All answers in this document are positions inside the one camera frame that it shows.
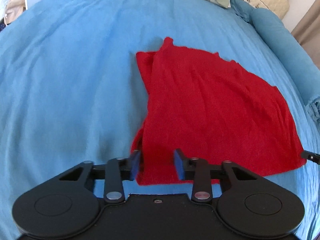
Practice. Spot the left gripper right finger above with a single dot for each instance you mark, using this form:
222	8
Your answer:
202	173

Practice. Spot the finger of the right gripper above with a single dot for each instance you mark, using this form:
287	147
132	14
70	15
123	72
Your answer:
314	157

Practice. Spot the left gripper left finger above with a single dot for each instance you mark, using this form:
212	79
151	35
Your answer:
76	185

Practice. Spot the red cloth garment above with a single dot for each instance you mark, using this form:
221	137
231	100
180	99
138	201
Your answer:
212	109

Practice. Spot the blue rolled blanket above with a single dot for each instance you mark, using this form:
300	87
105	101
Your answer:
294	58

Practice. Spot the blue bed sheet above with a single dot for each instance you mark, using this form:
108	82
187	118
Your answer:
71	90

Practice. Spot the beige curtain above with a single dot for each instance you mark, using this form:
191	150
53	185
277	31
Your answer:
307	32

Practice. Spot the white shelf unit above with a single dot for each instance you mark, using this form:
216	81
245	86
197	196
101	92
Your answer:
12	2

